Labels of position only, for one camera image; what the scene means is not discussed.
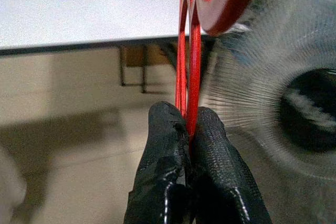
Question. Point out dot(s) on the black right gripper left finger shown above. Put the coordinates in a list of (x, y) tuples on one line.
[(160, 155)]

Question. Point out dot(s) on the white table black frame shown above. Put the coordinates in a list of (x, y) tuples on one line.
[(78, 6)]

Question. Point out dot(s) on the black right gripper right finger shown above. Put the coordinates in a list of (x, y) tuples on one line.
[(215, 169)]

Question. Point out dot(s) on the red plastic hanger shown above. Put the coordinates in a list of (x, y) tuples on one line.
[(194, 77)]

